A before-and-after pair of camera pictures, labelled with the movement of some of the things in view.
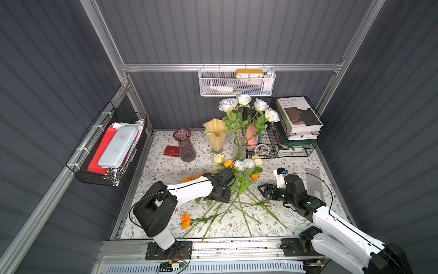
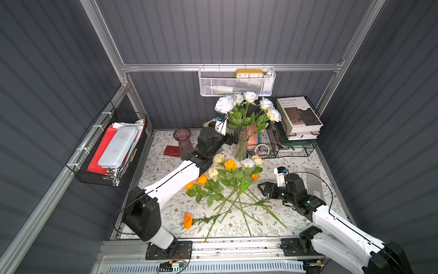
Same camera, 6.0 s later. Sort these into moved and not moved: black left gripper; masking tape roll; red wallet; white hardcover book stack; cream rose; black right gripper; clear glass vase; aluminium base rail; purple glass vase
Moved: black left gripper
Not moved: purple glass vase; white hardcover book stack; clear glass vase; cream rose; black right gripper; red wallet; masking tape roll; aluminium base rail
